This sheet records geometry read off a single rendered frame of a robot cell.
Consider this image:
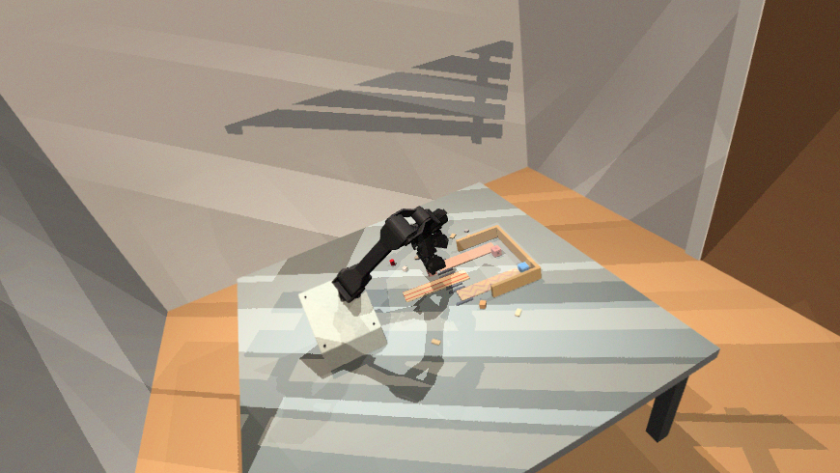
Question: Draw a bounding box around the brown open wooden tray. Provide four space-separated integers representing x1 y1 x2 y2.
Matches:
456 223 541 298

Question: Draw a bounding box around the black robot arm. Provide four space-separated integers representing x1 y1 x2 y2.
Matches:
331 206 449 303

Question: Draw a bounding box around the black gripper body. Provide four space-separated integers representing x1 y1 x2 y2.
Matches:
411 237 446 273

